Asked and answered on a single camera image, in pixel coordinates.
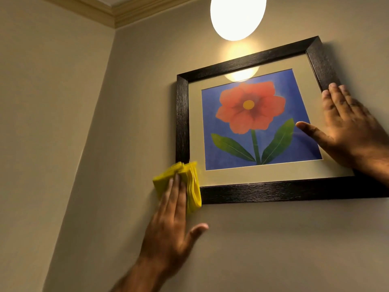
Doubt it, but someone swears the person's right hand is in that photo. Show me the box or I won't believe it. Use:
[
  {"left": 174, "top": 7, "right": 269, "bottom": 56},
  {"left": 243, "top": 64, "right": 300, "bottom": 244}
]
[{"left": 295, "top": 83, "right": 389, "bottom": 172}]

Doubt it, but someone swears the person's left hand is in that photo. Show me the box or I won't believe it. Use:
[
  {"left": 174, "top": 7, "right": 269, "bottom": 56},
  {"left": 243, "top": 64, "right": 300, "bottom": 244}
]
[{"left": 137, "top": 174, "right": 209, "bottom": 278}]

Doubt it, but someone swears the yellow cleaning cloth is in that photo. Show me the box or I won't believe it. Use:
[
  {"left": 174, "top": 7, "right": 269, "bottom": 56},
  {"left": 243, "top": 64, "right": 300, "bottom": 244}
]
[{"left": 152, "top": 161, "right": 202, "bottom": 214}]

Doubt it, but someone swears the black framed flower picture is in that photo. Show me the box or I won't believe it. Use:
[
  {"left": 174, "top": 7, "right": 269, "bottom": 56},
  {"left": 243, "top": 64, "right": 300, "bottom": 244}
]
[{"left": 175, "top": 36, "right": 389, "bottom": 205}]

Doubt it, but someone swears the person's left forearm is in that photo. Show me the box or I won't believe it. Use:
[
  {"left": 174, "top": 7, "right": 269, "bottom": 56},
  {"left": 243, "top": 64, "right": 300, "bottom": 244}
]
[{"left": 110, "top": 255, "right": 171, "bottom": 292}]

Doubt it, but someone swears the person's right forearm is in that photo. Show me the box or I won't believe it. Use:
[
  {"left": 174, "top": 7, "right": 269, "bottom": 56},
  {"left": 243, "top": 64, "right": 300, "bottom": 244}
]
[{"left": 356, "top": 132, "right": 389, "bottom": 188}]

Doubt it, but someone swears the cream crown moulding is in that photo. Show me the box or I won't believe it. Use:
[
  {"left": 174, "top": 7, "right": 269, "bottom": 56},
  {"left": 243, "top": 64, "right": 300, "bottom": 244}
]
[{"left": 36, "top": 0, "right": 202, "bottom": 29}]

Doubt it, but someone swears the round white wall lamp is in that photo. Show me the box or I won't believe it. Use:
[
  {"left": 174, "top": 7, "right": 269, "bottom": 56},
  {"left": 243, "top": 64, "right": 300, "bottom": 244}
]
[{"left": 210, "top": 0, "right": 267, "bottom": 42}]

